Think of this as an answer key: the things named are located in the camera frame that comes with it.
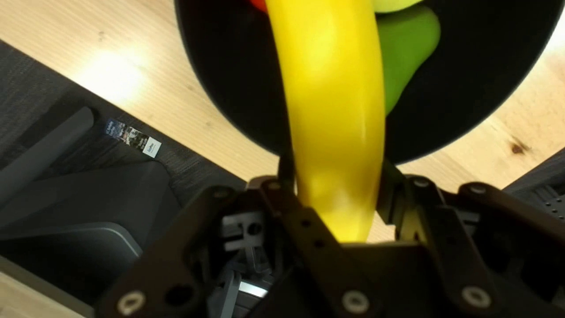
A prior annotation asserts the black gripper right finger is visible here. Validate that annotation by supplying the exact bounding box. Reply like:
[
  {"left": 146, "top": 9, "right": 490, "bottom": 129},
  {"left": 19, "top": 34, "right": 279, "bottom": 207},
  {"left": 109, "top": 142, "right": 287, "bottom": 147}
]
[{"left": 376, "top": 161, "right": 565, "bottom": 318}]

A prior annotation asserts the yellow toy banana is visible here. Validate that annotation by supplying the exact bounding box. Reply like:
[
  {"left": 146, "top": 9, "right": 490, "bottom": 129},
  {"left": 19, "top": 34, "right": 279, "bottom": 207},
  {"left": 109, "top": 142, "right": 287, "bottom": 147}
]
[{"left": 263, "top": 0, "right": 386, "bottom": 244}]

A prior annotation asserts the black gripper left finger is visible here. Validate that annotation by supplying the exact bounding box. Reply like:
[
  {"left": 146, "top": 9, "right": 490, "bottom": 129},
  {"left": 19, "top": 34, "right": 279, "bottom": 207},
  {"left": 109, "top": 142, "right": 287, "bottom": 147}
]
[{"left": 95, "top": 143, "right": 381, "bottom": 318}]

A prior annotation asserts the small black bowl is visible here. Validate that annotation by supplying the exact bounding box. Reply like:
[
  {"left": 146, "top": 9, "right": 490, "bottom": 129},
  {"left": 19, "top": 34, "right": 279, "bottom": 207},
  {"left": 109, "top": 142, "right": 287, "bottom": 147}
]
[{"left": 173, "top": 0, "right": 565, "bottom": 166}]

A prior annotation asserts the black equipment box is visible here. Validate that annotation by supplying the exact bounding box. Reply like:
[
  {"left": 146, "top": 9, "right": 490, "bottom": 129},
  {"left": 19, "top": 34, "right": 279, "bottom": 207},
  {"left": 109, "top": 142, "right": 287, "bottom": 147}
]
[{"left": 0, "top": 105, "right": 183, "bottom": 306}]

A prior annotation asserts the green toy pear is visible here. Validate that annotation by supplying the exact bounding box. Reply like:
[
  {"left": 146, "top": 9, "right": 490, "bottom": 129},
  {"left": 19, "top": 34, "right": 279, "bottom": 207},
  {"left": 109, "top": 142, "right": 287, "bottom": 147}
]
[{"left": 376, "top": 4, "right": 443, "bottom": 117}]

